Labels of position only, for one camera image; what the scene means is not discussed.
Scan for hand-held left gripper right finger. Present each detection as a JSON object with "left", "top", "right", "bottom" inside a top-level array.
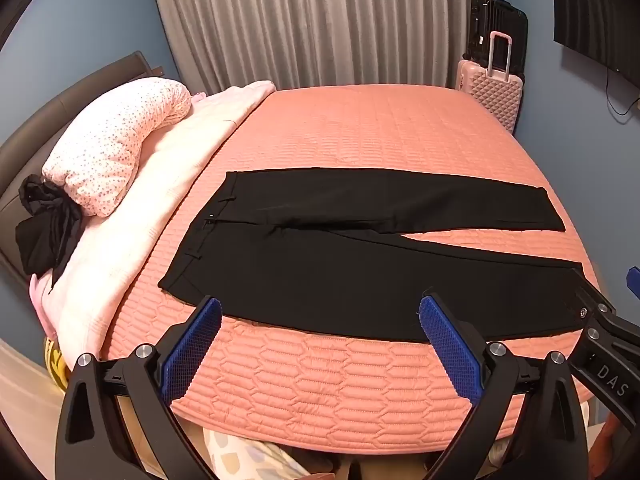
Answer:
[{"left": 419, "top": 294, "right": 591, "bottom": 480}]

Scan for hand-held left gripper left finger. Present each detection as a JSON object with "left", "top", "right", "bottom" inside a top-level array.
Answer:
[{"left": 55, "top": 296, "right": 223, "bottom": 480}]

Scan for black pants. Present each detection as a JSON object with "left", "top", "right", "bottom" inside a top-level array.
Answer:
[{"left": 157, "top": 166, "right": 588, "bottom": 345}]

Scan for patterned bed sheet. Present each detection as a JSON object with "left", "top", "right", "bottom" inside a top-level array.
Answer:
[{"left": 207, "top": 427, "right": 311, "bottom": 480}]

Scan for yellow object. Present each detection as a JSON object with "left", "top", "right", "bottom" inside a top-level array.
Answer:
[{"left": 42, "top": 337, "right": 68, "bottom": 393}]

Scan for light pink blanket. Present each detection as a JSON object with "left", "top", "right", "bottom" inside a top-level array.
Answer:
[{"left": 29, "top": 80, "right": 277, "bottom": 366}]

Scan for black cloth bundle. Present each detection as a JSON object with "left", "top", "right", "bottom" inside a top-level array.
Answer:
[{"left": 15, "top": 174, "right": 85, "bottom": 293}]

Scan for floral pink pillow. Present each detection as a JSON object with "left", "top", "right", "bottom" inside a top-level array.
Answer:
[{"left": 41, "top": 76, "right": 192, "bottom": 219}]

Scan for pink hard-shell suitcase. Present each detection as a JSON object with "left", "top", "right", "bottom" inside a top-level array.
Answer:
[{"left": 454, "top": 31, "right": 526, "bottom": 135}]

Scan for pink quilted bedspread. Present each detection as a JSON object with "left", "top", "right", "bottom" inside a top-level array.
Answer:
[{"left": 102, "top": 84, "right": 601, "bottom": 456}]

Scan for dark brown headboard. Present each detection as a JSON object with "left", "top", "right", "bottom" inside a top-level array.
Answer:
[{"left": 0, "top": 51, "right": 163, "bottom": 281}]

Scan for black hard-shell suitcase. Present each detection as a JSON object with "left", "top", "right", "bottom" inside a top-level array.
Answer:
[{"left": 462, "top": 0, "right": 529, "bottom": 81}]

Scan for grey pleated curtain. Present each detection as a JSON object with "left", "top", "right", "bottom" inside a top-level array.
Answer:
[{"left": 148, "top": 0, "right": 493, "bottom": 96}]

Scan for black television cable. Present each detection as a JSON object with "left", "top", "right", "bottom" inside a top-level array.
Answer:
[{"left": 605, "top": 67, "right": 638, "bottom": 123}]

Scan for wall-mounted black television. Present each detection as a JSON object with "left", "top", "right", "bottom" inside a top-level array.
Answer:
[{"left": 547, "top": 0, "right": 640, "bottom": 96}]

